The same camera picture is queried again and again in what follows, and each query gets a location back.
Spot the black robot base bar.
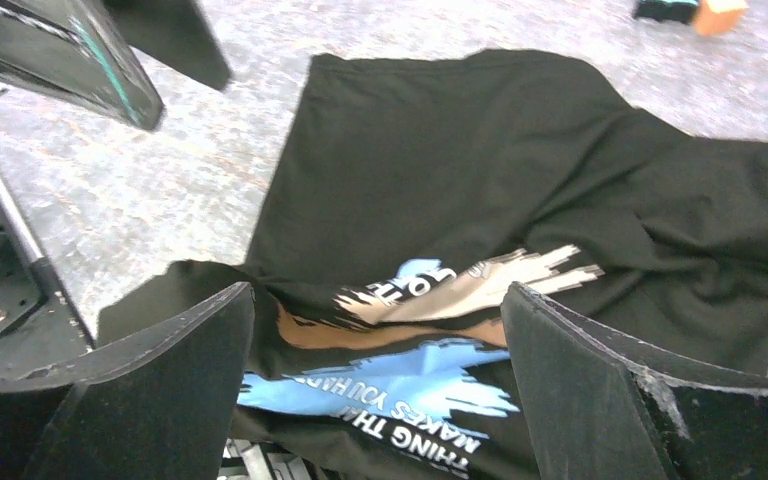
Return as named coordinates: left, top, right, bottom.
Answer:
left=0, top=201, right=94, bottom=379

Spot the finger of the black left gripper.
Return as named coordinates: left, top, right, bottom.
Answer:
left=103, top=0, right=231, bottom=91
left=0, top=1, right=164, bottom=131

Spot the black printed t-shirt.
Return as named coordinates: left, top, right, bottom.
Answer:
left=98, top=50, right=768, bottom=479

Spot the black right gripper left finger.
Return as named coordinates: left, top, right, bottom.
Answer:
left=0, top=282, right=254, bottom=479

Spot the small wooden cube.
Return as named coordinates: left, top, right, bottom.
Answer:
left=693, top=0, right=749, bottom=36

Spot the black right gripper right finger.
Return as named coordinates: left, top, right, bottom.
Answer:
left=501, top=284, right=768, bottom=479

